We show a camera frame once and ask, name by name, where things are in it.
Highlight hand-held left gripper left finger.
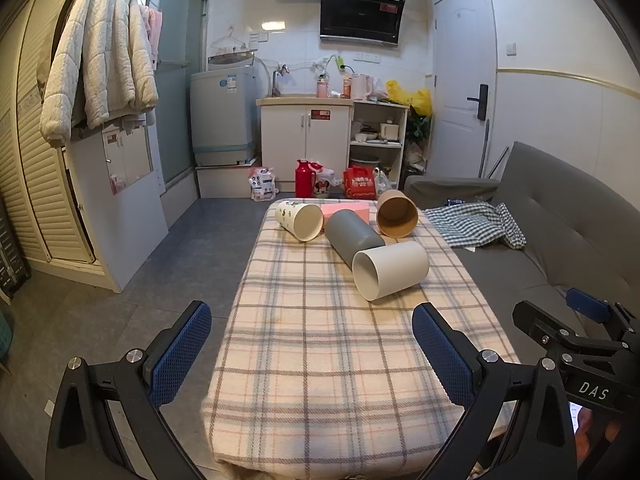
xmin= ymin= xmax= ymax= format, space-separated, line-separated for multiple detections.
xmin=46 ymin=301 xmax=213 ymax=480

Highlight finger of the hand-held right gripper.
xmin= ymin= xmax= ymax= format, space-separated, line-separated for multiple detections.
xmin=513 ymin=299 xmax=603 ymax=363
xmin=566 ymin=287 xmax=640 ymax=342

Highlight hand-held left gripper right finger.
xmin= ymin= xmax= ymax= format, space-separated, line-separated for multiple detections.
xmin=412 ymin=303 xmax=579 ymax=480

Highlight plain white cup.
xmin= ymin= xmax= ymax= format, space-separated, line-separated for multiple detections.
xmin=352 ymin=240 xmax=430 ymax=303

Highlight brown cup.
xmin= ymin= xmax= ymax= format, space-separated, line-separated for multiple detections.
xmin=376 ymin=189 xmax=419 ymax=239

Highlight grey cup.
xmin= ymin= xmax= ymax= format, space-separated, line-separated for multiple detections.
xmin=326 ymin=209 xmax=387 ymax=270

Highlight white printed cup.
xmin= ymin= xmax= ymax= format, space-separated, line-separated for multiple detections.
xmin=275 ymin=200 xmax=325 ymax=243

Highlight person's right hand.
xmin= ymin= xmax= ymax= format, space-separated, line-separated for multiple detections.
xmin=574 ymin=402 xmax=622 ymax=467

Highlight grey sofa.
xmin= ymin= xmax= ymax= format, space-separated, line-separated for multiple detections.
xmin=403 ymin=141 xmax=640 ymax=378

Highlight plaid tablecloth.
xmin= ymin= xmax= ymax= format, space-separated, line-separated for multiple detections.
xmin=202 ymin=197 xmax=522 ymax=479

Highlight green checked cloth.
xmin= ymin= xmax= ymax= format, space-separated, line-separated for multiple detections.
xmin=425 ymin=202 xmax=528 ymax=251

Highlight white board panel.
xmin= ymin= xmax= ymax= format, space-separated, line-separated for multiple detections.
xmin=67 ymin=122 xmax=170 ymax=294

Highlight pink box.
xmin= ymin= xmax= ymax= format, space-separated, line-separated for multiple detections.
xmin=320 ymin=200 xmax=372 ymax=226

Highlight white platform step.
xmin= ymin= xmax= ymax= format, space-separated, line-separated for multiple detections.
xmin=195 ymin=159 xmax=261 ymax=200

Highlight clear plastic bag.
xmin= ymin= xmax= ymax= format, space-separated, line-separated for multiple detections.
xmin=374 ymin=167 xmax=397 ymax=196

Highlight red shopping bag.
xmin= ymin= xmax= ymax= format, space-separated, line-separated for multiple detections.
xmin=342 ymin=164 xmax=380 ymax=201

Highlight white detergent pouch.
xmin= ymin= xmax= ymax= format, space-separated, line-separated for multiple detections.
xmin=248 ymin=166 xmax=279 ymax=202

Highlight dark suitcase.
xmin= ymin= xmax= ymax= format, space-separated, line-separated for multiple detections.
xmin=0 ymin=207 xmax=32 ymax=302

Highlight white printed plastic bag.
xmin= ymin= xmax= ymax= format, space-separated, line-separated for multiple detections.
xmin=307 ymin=160 xmax=334 ymax=197

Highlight red thermos flask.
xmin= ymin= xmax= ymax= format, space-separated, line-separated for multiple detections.
xmin=294 ymin=159 xmax=314 ymax=199

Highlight green potted plant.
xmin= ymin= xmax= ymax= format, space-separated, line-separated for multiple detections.
xmin=407 ymin=109 xmax=432 ymax=147

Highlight white sink cabinet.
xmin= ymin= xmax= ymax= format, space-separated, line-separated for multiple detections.
xmin=256 ymin=97 xmax=355 ymax=194

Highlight louvered wardrobe door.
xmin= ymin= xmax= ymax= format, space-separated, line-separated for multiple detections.
xmin=0 ymin=0 xmax=97 ymax=267

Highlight grey washing machine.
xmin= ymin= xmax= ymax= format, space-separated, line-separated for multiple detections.
xmin=189 ymin=55 xmax=261 ymax=166

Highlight yellow plastic bag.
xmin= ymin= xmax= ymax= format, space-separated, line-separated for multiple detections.
xmin=385 ymin=79 xmax=433 ymax=117

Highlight white open shelf unit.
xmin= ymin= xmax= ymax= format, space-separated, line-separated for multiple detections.
xmin=347 ymin=99 xmax=410 ymax=192

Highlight white door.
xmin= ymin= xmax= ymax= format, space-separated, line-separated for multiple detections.
xmin=432 ymin=0 xmax=499 ymax=182

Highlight pink electric kettle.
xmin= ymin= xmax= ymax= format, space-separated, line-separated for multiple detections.
xmin=351 ymin=73 xmax=374 ymax=101

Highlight metal faucet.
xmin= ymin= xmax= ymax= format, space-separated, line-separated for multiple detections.
xmin=272 ymin=63 xmax=291 ymax=97

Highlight white puffer jacket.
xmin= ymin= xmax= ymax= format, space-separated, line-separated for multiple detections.
xmin=40 ymin=0 xmax=160 ymax=149

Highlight frosted glass door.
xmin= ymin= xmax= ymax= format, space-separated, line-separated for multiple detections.
xmin=154 ymin=0 xmax=211 ymax=187

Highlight pink hanging clothes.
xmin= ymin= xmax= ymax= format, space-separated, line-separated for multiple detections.
xmin=139 ymin=4 xmax=164 ymax=67

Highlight black range hood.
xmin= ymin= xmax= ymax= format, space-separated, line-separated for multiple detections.
xmin=318 ymin=0 xmax=407 ymax=47

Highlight black door handle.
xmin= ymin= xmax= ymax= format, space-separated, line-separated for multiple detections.
xmin=467 ymin=83 xmax=490 ymax=121

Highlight wire clothes hanger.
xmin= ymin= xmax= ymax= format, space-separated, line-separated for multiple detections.
xmin=209 ymin=27 xmax=251 ymax=52

